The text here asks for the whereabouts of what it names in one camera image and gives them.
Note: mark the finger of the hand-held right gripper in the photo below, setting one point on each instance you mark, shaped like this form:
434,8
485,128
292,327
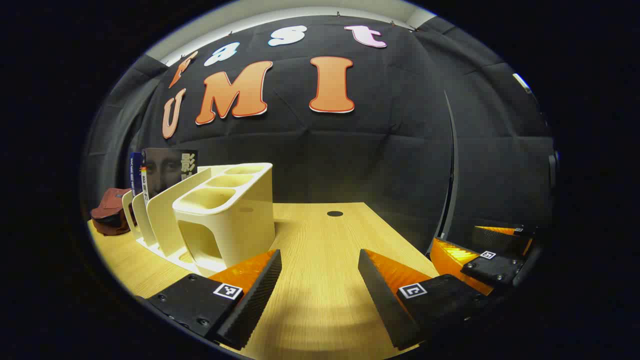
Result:
492,270
500,240

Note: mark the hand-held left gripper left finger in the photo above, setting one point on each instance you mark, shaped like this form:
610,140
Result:
252,305

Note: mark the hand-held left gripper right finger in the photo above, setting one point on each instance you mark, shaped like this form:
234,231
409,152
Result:
382,300

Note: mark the cream plastic bookshelf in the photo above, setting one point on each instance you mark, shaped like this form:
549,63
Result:
240,220

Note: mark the grey face cover book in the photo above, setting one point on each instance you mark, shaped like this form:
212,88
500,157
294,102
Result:
167,170

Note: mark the maroon schoolbag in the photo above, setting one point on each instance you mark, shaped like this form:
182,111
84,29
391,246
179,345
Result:
110,215

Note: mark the black table grommet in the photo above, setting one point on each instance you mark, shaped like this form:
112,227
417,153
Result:
335,213

